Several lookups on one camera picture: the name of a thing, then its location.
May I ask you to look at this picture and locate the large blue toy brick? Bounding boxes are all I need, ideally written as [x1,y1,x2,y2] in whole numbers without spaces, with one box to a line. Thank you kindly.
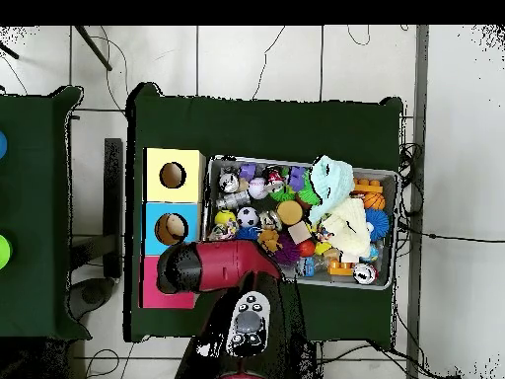
[287,165,309,192]

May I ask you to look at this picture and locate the green side table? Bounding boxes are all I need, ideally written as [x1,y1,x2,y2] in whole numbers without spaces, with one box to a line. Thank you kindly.
[0,85,92,341]

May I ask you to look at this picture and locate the wooden box with three holes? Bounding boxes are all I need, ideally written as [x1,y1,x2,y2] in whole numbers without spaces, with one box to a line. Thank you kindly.
[141,147,207,310]

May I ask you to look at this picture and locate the mint green knitted cloth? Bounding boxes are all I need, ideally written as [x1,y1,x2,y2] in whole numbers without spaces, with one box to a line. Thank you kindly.
[307,155,356,228]

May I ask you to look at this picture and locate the shallow clear mesh bin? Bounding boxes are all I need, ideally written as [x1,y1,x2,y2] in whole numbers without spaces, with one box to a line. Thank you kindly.
[200,156,399,291]

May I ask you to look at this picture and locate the dark green table cloth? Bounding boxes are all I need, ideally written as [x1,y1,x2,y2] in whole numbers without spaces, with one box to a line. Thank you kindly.
[124,82,405,348]

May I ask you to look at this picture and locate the black tripod leg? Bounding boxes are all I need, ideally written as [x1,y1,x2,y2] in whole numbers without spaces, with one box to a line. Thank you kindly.
[74,26,113,72]

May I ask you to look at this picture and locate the cream knitted cloth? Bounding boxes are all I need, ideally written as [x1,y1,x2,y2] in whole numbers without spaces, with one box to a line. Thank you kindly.
[319,196,372,258]

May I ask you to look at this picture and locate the yellow smiley ball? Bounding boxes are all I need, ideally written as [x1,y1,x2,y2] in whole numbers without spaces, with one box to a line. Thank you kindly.
[214,208,238,227]

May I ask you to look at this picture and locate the purple spiky toy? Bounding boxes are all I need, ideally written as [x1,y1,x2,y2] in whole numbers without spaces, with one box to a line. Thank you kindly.
[274,235,302,265]

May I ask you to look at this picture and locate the tan round wooden disc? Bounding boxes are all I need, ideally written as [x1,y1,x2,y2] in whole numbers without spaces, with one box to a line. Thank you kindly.
[276,199,305,226]

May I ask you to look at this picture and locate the small soccer ball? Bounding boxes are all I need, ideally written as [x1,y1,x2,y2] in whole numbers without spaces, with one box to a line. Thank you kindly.
[237,205,260,229]

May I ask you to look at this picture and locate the green disc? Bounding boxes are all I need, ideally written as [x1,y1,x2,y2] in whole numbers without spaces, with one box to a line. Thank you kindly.
[0,234,13,269]

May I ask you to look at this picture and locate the brown plush teddy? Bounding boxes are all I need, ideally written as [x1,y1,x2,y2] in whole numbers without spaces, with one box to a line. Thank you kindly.
[258,228,284,254]

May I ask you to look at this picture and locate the silver topped dark can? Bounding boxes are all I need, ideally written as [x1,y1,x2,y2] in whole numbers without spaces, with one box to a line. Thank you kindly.
[353,264,379,285]

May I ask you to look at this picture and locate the tan wooden block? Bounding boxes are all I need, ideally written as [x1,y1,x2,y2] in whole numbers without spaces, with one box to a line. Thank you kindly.
[287,221,314,246]

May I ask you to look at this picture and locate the black cable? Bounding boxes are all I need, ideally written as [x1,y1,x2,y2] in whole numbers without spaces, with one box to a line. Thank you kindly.
[397,224,505,245]

